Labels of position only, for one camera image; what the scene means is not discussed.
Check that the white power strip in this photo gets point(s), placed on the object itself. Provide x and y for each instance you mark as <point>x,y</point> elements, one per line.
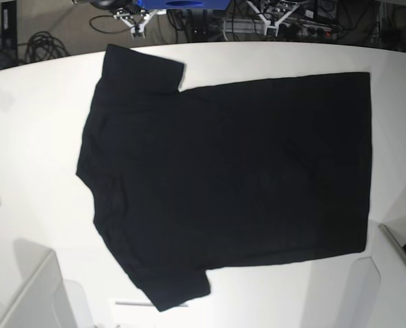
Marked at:
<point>288,29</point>

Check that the white table divider panel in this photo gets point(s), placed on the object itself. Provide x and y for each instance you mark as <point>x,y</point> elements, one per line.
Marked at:
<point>41,300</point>

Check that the black T-shirt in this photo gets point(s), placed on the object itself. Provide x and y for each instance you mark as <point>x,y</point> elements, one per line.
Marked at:
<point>264,172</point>

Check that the white slotted tray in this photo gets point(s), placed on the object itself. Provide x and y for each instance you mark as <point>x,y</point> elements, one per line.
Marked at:
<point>129,313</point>

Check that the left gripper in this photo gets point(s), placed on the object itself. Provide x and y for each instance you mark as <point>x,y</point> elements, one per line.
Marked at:
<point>270,20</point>

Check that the black panel on floor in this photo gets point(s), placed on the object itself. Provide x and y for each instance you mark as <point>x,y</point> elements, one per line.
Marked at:
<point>9,35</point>

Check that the blue box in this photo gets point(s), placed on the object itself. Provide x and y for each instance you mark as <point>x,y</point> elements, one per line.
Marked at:
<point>183,4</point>

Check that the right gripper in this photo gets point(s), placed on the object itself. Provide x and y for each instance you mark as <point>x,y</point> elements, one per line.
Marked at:
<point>136,23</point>

